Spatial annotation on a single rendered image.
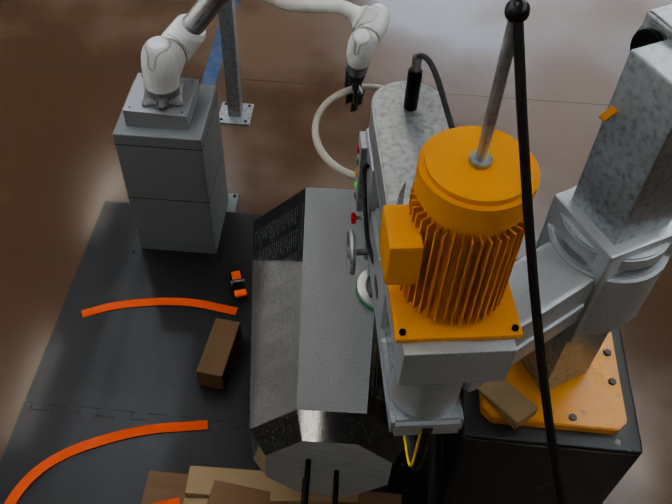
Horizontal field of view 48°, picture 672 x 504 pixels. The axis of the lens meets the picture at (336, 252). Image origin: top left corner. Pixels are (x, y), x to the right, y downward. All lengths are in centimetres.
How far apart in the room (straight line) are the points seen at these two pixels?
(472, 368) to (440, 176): 50
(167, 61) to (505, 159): 215
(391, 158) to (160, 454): 186
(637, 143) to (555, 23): 401
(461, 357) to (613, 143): 70
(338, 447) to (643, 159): 133
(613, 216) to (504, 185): 71
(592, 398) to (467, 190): 150
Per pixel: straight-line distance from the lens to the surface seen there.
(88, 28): 570
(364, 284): 279
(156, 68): 338
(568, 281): 213
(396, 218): 151
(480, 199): 138
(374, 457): 263
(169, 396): 352
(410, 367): 167
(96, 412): 355
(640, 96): 190
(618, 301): 225
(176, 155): 350
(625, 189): 202
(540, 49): 560
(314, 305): 276
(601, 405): 276
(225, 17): 434
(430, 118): 217
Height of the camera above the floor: 304
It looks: 50 degrees down
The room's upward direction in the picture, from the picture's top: 3 degrees clockwise
